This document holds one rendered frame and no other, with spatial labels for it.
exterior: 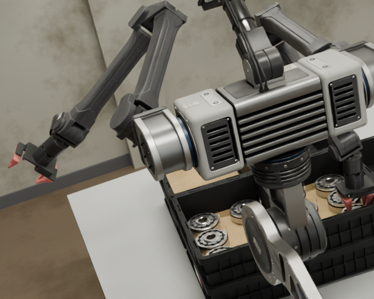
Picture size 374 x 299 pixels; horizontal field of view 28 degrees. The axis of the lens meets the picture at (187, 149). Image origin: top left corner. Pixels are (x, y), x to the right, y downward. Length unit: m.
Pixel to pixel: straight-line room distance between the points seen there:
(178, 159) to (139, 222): 1.30
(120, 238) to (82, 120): 0.80
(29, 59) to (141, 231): 2.02
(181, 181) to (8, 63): 2.03
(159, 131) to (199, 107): 0.10
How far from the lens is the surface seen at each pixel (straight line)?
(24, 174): 4.79
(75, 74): 4.61
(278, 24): 2.11
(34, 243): 4.35
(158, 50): 1.87
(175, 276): 2.49
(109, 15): 4.46
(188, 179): 2.76
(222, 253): 2.14
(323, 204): 2.45
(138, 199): 2.99
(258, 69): 1.56
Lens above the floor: 2.13
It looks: 26 degrees down
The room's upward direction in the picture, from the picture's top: 14 degrees counter-clockwise
